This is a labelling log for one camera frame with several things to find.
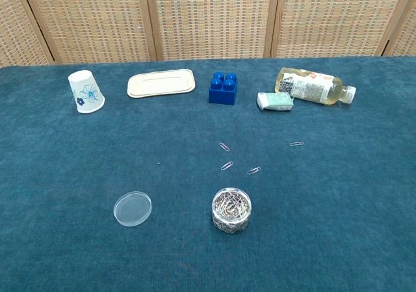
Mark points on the clear round plastic lid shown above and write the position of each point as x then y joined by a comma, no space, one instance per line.
132,209

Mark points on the clear jar of paperclips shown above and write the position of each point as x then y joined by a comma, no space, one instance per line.
231,212

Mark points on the blue toy building block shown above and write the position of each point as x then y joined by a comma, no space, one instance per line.
222,93

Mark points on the paperclip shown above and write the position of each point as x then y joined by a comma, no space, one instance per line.
227,166
296,143
253,171
224,146

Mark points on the green white tissue pack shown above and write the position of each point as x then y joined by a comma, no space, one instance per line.
276,101

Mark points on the woven wooden folding screen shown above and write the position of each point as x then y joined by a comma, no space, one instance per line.
208,19

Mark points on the clear yellow liquid bottle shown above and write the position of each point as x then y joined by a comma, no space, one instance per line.
312,85

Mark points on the beige rectangular tray lid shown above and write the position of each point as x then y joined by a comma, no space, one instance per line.
161,83

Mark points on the white floral paper cup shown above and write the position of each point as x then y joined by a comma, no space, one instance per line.
85,92

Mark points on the blue table cloth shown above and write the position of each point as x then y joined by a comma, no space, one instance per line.
97,162

